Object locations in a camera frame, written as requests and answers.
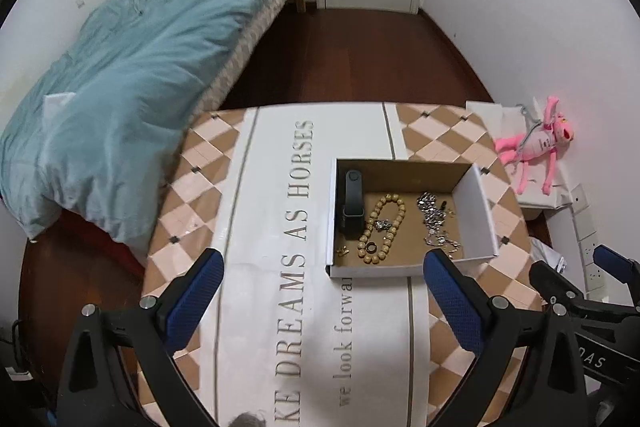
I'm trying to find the blue duvet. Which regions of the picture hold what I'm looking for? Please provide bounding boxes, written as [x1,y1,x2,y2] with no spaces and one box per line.
[0,0,278,243]

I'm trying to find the pink plush toy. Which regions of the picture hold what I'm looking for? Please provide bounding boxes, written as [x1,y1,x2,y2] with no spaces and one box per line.
[495,96,576,195]

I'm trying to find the checkered printed tablecloth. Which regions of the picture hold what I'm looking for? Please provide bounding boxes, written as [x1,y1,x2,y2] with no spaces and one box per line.
[140,103,546,427]

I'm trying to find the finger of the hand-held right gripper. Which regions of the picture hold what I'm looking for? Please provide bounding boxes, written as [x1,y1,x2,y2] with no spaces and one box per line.
[530,259,588,313]
[594,244,640,284]

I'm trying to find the row of wall sockets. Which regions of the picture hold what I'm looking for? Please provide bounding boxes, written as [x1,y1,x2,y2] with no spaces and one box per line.
[570,184,609,303]

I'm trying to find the metal wire hanger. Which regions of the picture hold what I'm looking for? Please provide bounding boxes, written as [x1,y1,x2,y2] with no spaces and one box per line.
[515,106,547,154]

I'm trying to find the grey fuzzy object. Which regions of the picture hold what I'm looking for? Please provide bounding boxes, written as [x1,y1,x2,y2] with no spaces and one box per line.
[229,411,268,427]

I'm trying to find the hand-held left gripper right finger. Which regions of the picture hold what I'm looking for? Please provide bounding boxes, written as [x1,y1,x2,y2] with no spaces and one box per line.
[422,249,588,427]

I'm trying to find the bed with patterned mattress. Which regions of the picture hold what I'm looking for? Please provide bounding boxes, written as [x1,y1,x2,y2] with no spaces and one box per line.
[145,0,315,114]

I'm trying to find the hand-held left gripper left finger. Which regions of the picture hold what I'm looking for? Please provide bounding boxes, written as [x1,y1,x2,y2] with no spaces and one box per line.
[57,248,226,427]

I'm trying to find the thick silver chain bracelet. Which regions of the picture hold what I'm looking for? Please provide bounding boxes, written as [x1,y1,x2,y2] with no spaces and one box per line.
[424,227,464,261]

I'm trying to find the white plastic bag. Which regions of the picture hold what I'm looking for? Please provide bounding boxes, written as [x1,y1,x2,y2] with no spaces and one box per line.
[530,237,569,274]

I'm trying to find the thin silver link bracelet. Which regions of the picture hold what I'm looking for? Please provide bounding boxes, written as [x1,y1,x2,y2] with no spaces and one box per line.
[416,192,448,228]

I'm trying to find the white cardboard box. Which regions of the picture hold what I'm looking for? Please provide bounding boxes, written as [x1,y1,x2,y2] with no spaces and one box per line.
[325,158,501,279]

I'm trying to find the wooden bead bracelet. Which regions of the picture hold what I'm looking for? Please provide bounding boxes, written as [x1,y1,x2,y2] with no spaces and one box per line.
[357,193,407,265]

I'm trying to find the black smartwatch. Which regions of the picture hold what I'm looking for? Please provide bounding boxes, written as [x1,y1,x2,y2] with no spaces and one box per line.
[341,169,365,238]

